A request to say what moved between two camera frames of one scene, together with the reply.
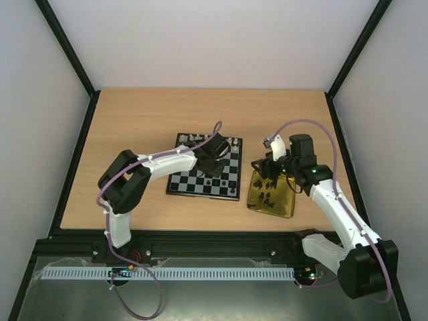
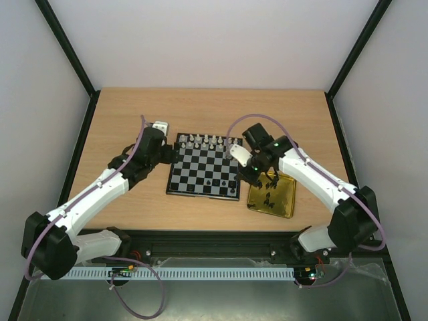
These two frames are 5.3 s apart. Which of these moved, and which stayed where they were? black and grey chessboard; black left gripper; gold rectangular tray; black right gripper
Moved: black right gripper; black left gripper
Stayed: black and grey chessboard; gold rectangular tray
